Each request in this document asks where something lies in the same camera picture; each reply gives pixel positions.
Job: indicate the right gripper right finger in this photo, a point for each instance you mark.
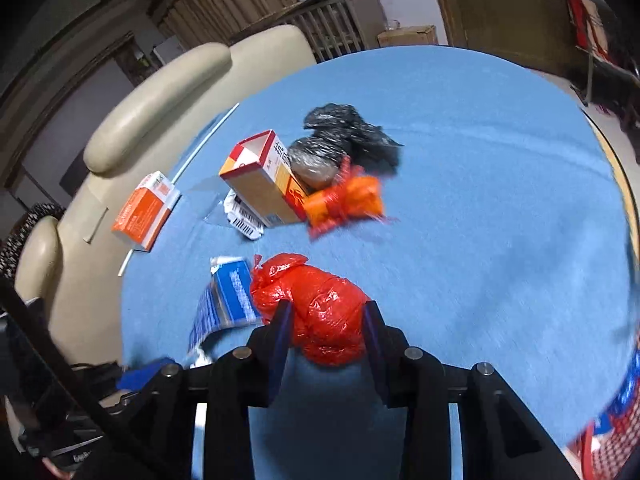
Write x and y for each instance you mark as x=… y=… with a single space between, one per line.
x=408 y=377

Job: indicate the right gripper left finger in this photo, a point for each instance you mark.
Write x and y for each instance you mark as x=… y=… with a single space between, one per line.
x=246 y=377

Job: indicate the blue medicine box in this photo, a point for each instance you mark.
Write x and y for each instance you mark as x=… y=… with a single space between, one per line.
x=225 y=303

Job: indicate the red plastic trash bag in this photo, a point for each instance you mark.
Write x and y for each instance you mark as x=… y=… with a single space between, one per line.
x=327 y=309

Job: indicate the red orange carton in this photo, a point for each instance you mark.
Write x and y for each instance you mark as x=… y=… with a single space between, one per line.
x=258 y=171

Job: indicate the red mesh trash basket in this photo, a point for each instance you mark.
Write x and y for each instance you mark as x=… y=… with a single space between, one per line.
x=609 y=446

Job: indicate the black plastic trash bag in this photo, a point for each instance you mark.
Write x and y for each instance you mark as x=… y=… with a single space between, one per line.
x=338 y=131

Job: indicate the cream leather sofa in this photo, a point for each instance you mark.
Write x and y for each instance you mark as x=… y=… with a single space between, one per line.
x=72 y=262

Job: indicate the white barcode paper slip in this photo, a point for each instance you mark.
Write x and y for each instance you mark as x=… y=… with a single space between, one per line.
x=242 y=218

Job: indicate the small orange plastic bag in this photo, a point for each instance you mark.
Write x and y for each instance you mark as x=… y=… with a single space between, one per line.
x=353 y=195

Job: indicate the orange white medicine box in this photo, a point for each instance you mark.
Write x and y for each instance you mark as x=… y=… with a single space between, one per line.
x=145 y=211

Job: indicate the blue tablecloth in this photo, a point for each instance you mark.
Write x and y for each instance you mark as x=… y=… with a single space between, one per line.
x=506 y=240

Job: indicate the white plastic straw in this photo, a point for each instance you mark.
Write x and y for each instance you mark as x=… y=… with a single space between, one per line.
x=199 y=143

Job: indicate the wooden baby crib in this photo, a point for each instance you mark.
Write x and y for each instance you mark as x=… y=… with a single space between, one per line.
x=332 y=28

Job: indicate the wooden double door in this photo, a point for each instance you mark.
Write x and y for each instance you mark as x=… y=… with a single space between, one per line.
x=534 y=33

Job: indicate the cardboard box by wall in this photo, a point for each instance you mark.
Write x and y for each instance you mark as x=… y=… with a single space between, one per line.
x=424 y=35

